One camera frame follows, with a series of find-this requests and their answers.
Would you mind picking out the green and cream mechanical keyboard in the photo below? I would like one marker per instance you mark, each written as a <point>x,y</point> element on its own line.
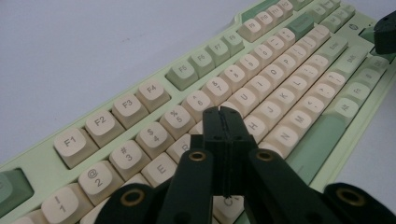
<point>71,146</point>

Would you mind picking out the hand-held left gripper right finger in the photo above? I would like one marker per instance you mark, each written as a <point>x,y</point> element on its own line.
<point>239,140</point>

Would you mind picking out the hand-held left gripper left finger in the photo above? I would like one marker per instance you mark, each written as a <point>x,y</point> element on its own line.
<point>214,137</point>

